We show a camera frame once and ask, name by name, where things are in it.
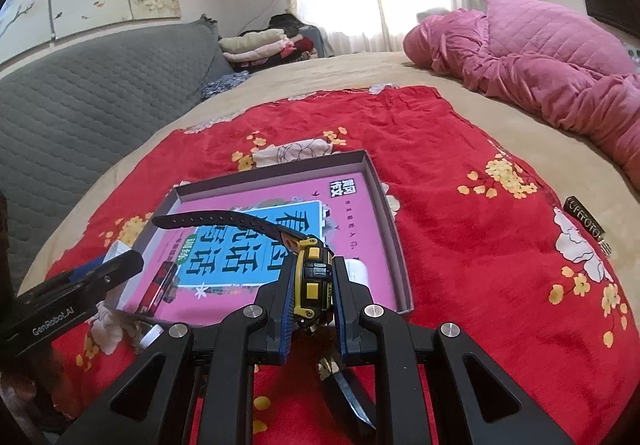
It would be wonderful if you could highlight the grey cardboard box tray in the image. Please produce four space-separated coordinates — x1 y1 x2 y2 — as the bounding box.
120 150 416 328

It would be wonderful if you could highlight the pile of folded clothes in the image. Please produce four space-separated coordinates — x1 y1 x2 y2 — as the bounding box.
219 14 326 68

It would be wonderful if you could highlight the grey quilted headboard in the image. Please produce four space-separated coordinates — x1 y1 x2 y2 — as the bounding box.
0 18 236 296

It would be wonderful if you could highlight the grey pillow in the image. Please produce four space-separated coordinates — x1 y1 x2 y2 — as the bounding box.
416 6 451 23

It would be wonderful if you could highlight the red floral blanket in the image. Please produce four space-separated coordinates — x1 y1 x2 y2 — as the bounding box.
47 85 633 445

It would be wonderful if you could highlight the blue patterned cloth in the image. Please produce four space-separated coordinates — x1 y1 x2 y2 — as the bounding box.
200 71 251 101

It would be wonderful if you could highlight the pink quilt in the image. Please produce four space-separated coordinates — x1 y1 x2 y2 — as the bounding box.
402 0 640 191

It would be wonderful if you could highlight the pink book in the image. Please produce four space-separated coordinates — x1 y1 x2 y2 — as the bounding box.
127 185 401 326

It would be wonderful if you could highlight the beige bed sheet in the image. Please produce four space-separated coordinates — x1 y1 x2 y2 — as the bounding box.
20 50 640 306

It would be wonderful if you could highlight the yellow black wristwatch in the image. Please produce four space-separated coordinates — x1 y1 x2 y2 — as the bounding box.
151 210 377 431

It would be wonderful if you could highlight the white pill bottle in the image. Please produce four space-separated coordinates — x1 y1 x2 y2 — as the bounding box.
135 322 166 351

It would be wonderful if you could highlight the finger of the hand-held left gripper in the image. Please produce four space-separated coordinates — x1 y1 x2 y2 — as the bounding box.
15 249 146 311
70 265 108 282

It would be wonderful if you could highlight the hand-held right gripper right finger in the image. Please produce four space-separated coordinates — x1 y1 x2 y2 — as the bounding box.
330 256 576 445

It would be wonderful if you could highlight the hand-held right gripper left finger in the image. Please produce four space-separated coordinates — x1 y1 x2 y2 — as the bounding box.
57 255 301 445

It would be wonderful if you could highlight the red black tube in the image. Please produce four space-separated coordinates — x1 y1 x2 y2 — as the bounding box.
136 261 178 317

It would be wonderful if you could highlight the white earbuds case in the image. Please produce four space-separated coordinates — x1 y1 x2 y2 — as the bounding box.
347 259 370 286

